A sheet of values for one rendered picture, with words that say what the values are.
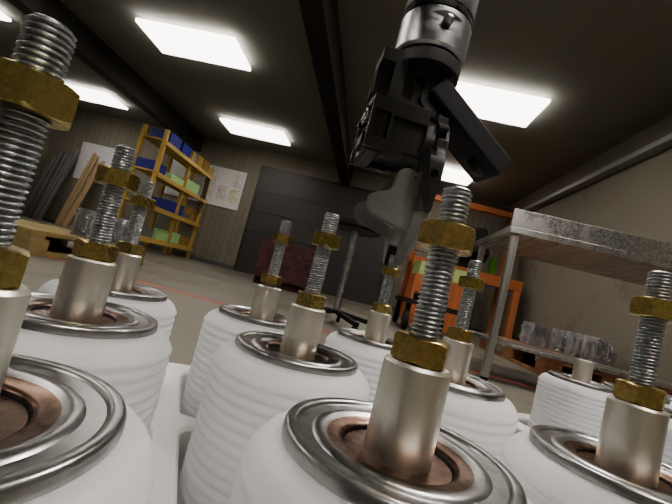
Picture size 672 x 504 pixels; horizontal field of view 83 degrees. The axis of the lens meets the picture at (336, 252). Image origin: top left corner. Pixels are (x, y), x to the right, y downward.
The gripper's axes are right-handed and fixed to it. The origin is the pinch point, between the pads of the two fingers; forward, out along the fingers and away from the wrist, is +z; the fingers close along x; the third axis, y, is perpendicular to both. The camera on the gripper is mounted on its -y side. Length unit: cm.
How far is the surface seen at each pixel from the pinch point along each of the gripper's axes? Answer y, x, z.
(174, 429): 15.7, 11.0, 16.4
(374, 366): 1.4, 4.7, 10.8
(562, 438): -3.3, 21.0, 9.0
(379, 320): 0.9, 1.1, 7.1
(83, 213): 158, -266, 2
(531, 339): -253, -313, 12
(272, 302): 11.5, 3.6, 7.6
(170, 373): 18.8, 0.2, 16.4
